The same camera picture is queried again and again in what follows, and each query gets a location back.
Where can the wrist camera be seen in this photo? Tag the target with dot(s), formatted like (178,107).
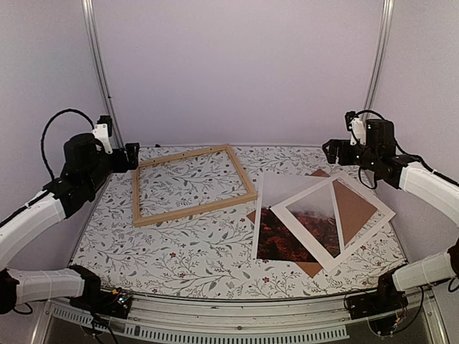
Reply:
(103,131)
(355,125)

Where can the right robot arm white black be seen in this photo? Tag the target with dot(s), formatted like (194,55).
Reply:
(372,146)

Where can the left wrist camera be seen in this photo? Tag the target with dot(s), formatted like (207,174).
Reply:
(103,131)

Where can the aluminium corner post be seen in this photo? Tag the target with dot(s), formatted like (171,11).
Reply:
(382,43)
(95,50)

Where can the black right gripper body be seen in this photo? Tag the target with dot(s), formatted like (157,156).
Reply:
(347,159)

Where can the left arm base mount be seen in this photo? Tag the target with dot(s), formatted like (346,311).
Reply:
(114,303)

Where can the red forest landscape photo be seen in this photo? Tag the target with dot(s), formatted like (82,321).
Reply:
(275,241)

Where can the left aluminium corner post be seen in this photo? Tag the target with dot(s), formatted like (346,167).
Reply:
(95,50)

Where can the white mat board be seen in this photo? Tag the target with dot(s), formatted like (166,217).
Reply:
(365,229)

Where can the aluminium front rail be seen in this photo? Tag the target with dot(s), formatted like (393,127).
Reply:
(159,319)

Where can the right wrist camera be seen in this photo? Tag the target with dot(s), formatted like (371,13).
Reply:
(355,125)

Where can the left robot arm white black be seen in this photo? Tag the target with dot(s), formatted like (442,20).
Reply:
(88,164)

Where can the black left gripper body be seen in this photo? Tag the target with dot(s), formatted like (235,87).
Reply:
(120,165)

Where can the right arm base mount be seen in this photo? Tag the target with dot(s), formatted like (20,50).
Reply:
(370,304)

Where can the right aluminium corner post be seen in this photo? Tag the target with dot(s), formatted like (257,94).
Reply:
(382,43)

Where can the brown backing board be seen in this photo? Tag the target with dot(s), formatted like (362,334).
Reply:
(331,213)

